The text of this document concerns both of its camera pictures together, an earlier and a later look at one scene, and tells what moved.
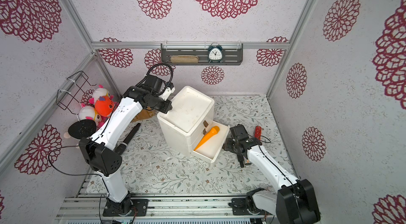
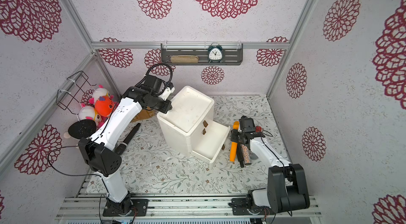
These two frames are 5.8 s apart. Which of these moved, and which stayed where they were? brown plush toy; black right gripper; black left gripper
Moved: black right gripper
Stayed: black left gripper; brown plush toy
